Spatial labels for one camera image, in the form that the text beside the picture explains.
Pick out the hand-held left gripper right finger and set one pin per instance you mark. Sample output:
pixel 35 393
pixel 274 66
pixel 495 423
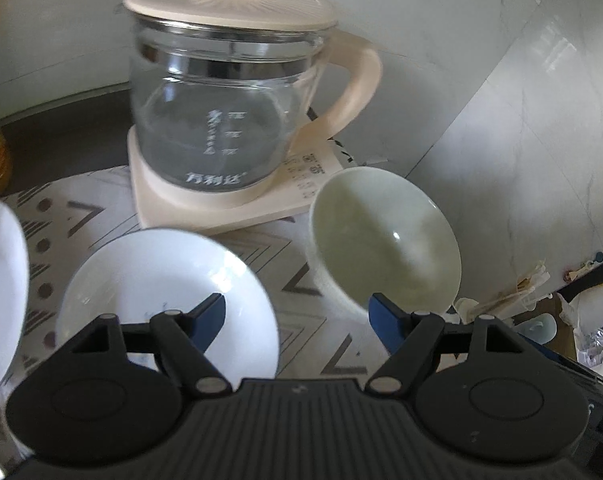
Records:
pixel 387 321

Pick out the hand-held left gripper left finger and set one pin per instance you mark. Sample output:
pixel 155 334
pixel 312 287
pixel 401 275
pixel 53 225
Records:
pixel 209 316

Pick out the pale green ceramic bowl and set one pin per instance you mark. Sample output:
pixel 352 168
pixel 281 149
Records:
pixel 381 240

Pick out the white bowl with blue print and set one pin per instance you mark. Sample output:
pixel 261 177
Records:
pixel 1 270

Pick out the white grey patterned table mat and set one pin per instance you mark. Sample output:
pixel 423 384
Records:
pixel 301 260

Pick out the beige kettle base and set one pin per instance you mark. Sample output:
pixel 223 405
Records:
pixel 261 205

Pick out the crumpled paper scraps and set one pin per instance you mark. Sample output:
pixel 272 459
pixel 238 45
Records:
pixel 526 290

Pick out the glass kettle with beige lid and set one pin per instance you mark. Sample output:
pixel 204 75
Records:
pixel 216 110

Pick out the clear plastic bag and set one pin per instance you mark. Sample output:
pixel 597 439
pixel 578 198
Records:
pixel 599 320

